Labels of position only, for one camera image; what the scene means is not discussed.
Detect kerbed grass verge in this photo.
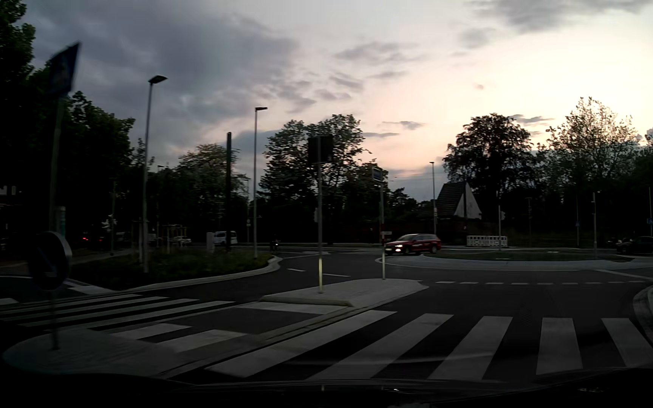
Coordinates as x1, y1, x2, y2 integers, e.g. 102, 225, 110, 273
70, 248, 283, 293

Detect car's own bonnet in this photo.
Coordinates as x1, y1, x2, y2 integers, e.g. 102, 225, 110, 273
0, 367, 653, 408

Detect grass roundabout island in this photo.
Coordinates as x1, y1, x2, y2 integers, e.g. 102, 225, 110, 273
384, 250, 653, 272

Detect tree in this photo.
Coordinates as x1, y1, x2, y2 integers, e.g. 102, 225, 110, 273
258, 114, 390, 244

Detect red and white barrier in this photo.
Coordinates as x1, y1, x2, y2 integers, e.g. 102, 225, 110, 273
466, 235, 509, 248

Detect dark pole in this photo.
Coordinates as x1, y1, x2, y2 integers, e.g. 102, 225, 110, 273
225, 132, 233, 252

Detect kerbed traffic island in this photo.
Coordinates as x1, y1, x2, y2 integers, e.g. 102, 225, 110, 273
260, 278, 429, 308

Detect dark asphalt road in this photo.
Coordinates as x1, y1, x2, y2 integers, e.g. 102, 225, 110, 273
0, 247, 653, 386

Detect building with pointed roof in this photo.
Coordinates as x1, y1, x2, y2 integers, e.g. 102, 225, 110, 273
436, 181, 483, 221

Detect road sign on pole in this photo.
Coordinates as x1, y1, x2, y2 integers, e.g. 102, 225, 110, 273
307, 135, 334, 294
27, 42, 81, 350

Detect red car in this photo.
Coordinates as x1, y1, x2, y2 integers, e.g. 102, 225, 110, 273
384, 233, 442, 256

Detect dark car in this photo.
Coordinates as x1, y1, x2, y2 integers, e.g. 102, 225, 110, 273
615, 236, 653, 255

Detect road markings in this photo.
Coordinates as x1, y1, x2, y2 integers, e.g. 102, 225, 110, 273
0, 266, 653, 382

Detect row of trees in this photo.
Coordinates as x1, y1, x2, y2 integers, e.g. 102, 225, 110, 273
0, 0, 251, 250
443, 96, 653, 248

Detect lamp post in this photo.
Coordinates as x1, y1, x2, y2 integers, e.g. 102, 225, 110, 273
252, 107, 268, 259
429, 161, 438, 235
140, 75, 168, 274

